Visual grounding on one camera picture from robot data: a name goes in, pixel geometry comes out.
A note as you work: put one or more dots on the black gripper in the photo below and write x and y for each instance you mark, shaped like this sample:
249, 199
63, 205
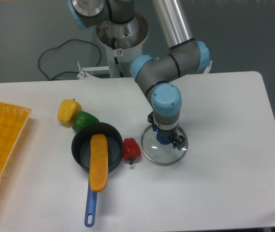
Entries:
166, 129

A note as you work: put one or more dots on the glass pot lid blue knob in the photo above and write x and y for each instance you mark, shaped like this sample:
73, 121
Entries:
158, 153

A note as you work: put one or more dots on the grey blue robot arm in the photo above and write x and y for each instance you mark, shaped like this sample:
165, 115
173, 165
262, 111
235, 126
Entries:
154, 76

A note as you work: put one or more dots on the red bell pepper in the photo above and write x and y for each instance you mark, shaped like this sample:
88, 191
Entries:
131, 150

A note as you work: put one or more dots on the long orange bread loaf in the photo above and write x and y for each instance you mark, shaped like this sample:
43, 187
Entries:
98, 171

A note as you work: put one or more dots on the green bell pepper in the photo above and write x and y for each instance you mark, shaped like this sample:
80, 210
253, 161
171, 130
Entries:
84, 119

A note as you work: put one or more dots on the yellow bell pepper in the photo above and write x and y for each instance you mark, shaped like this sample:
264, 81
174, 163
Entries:
68, 110

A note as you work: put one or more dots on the dark pot blue handle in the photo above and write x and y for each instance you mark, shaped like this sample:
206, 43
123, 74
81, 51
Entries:
81, 153

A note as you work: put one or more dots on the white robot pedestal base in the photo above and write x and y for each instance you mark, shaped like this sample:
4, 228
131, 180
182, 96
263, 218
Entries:
122, 35

